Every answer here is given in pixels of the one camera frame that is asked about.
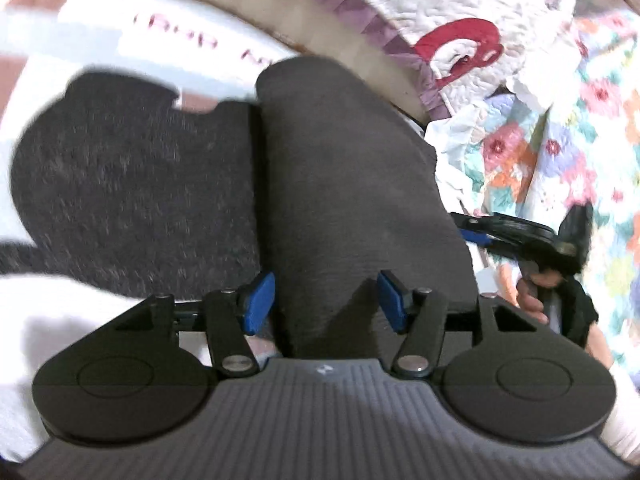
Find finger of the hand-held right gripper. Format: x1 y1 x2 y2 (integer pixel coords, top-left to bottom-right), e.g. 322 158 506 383
449 211 501 251

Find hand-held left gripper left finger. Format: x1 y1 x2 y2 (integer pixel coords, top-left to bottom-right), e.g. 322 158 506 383
115 270 277 380

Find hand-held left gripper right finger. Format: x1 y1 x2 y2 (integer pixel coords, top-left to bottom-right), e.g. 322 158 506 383
376 270 537 381

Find dark grey knit sweater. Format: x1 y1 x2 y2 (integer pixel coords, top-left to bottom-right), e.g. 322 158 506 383
255 56 482 361

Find person's right hand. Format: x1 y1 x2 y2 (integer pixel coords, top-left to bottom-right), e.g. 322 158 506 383
515 264 554 325

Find crumpled white fabric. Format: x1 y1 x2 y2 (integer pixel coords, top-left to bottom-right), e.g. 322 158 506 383
424 80 556 206

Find floral patchwork quilt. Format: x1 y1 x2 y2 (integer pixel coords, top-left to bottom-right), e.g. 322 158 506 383
465 0 640 376

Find black fuzzy garment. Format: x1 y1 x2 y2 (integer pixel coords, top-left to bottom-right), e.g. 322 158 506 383
0 71 268 302

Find white cloth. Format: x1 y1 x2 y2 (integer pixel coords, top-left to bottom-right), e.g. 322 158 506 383
0 267 156 463

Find white quilt with purple border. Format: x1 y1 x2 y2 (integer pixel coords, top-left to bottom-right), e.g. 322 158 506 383
165 0 581 126

